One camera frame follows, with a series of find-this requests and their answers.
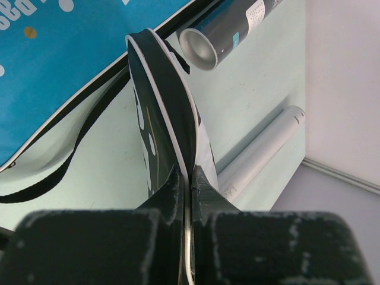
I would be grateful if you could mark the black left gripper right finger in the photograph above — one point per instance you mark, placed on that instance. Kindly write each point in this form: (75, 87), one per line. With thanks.
(265, 247)

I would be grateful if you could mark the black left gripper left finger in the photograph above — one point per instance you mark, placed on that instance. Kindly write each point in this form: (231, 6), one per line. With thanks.
(140, 246)

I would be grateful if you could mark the white shuttlecock tube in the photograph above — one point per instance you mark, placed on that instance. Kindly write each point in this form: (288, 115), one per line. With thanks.
(236, 177)

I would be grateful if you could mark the black sport racket cover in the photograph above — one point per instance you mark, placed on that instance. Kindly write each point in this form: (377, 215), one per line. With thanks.
(171, 129)

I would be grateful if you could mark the blue sport racket cover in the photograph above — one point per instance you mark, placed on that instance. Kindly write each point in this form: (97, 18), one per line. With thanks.
(54, 54)

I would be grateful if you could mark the black shuttlecock tube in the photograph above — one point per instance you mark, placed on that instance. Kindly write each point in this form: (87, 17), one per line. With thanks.
(213, 36)

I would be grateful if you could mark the grey aluminium frame post right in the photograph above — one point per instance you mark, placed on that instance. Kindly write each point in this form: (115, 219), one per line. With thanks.
(342, 176)

